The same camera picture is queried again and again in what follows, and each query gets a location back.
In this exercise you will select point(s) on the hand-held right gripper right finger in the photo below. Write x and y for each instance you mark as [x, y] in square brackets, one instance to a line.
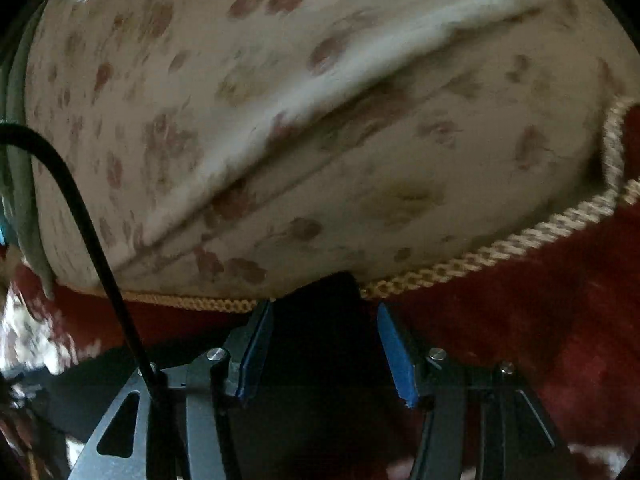
[395, 355]

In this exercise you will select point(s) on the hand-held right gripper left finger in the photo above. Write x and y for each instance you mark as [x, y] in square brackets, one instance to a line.
[256, 355]

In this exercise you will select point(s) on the black pants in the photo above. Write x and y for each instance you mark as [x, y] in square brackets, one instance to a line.
[322, 360]

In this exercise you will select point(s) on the red white floral blanket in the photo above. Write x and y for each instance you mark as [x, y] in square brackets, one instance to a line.
[510, 310]

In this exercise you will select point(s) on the floral print pillow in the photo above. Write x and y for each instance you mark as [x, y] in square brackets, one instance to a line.
[320, 125]

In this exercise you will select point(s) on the grey cloth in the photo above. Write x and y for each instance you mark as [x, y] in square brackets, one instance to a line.
[27, 220]

